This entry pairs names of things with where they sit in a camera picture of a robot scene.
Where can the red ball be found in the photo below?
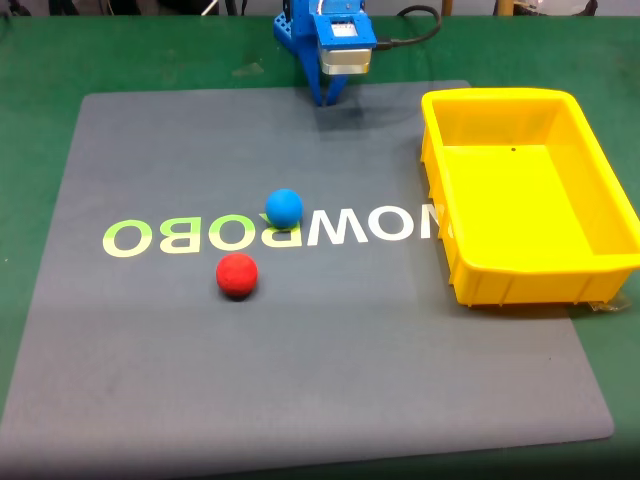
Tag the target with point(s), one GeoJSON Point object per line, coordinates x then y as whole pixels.
{"type": "Point", "coordinates": [237, 276]}

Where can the blue ball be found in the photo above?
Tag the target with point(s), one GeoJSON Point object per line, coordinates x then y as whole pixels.
{"type": "Point", "coordinates": [284, 208]}

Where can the yellow plastic bin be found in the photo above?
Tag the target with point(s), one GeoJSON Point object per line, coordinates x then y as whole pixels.
{"type": "Point", "coordinates": [520, 200]}

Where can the wooden furniture leg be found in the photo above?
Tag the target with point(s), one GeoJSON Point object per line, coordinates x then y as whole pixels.
{"type": "Point", "coordinates": [447, 7]}
{"type": "Point", "coordinates": [505, 7]}

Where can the grey printed mat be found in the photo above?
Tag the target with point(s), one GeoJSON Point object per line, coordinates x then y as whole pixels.
{"type": "Point", "coordinates": [300, 360]}

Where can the clear tape piece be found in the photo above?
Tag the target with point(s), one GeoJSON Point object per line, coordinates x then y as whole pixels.
{"type": "Point", "coordinates": [611, 303]}

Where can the silver camera box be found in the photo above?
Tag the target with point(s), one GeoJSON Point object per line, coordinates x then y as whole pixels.
{"type": "Point", "coordinates": [346, 61]}

